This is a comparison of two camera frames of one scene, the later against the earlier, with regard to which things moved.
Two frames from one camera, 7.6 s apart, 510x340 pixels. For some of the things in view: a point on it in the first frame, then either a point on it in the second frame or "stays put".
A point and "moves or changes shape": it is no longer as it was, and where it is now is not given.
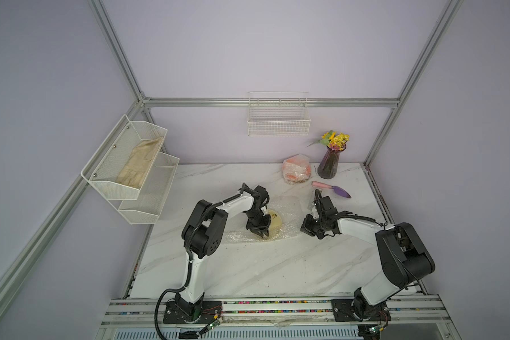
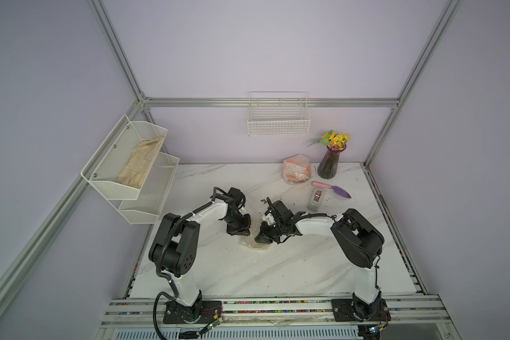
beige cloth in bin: (142, 156) stays put
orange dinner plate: (296, 169) stays put
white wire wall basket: (278, 113) stays put
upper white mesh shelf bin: (120, 170) stays put
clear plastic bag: (285, 213) moves or changes shape
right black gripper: (304, 228) → (261, 236)
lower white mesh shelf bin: (147, 207) stays put
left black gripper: (263, 228) → (244, 230)
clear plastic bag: (296, 169) stays put
